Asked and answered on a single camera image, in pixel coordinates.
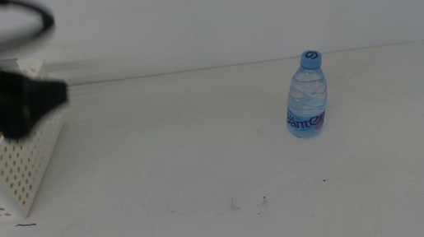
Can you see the clear water bottle blue cap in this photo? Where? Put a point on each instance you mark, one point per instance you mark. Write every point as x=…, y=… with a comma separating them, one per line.
x=307, y=101

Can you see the white perforated plastic basket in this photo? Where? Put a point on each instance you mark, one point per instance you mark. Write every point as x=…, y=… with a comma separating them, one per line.
x=17, y=179

